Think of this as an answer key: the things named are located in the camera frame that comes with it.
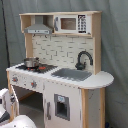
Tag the white toy oven door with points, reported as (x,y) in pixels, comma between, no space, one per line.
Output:
(14,102)

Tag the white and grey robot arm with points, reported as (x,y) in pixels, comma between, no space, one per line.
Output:
(6,100)

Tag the white wooden toy kitchen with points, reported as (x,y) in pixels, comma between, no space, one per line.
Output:
(61,50)

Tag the grey toy sink basin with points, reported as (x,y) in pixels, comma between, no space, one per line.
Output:
(72,74)

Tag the black toy faucet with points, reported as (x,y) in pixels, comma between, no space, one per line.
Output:
(81,63)

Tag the black toy stovetop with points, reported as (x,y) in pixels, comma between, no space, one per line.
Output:
(41,68)

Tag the small metal pot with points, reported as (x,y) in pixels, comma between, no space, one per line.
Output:
(31,62)

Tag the right red stove knob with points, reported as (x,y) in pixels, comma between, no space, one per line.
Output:
(33,84)

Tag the red stove knob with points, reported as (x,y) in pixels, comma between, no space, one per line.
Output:
(33,84)
(14,79)

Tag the white cabinet door with dispenser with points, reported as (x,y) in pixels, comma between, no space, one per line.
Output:
(62,106)

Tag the white toy microwave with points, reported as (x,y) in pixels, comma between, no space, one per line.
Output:
(72,24)

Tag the grey toy range hood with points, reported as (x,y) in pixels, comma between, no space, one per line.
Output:
(38,27)

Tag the left red stove knob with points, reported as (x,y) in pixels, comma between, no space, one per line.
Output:
(14,79)

